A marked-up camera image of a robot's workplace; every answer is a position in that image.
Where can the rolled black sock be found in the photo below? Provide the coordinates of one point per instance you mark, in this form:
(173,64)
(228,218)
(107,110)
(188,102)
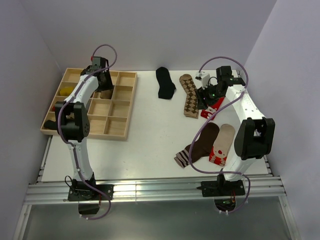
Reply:
(50,125)

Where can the red reindeer sock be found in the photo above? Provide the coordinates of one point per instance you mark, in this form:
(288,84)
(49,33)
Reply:
(207,113)
(222,144)

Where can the rolled yellow sock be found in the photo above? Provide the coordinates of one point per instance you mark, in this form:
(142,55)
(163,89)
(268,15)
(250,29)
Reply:
(66,91)

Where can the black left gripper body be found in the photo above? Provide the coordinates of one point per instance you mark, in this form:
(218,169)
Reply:
(107,84)

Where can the aluminium frame rail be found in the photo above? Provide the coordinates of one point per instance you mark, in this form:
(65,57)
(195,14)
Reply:
(149,190)

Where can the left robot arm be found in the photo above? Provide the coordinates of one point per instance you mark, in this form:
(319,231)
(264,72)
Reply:
(73,125)

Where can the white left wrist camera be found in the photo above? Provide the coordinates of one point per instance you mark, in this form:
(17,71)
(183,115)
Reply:
(98,62)

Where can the dark brown striped sock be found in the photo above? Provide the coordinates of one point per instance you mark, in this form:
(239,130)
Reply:
(201,148)

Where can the brown argyle sock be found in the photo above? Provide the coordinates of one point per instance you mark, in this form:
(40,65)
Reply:
(191,102)

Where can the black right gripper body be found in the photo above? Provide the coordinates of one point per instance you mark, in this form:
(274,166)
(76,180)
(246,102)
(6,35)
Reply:
(210,93)

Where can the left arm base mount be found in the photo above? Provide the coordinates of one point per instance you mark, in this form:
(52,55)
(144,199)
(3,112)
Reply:
(89,201)

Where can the tan ribbed sock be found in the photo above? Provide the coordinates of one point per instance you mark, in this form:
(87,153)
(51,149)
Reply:
(106,94)

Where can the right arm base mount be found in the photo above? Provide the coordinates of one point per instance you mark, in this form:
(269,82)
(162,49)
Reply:
(223,192)

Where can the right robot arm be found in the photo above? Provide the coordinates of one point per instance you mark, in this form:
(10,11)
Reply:
(256,132)

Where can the wooden compartment tray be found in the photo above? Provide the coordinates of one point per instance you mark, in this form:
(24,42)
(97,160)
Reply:
(109,118)

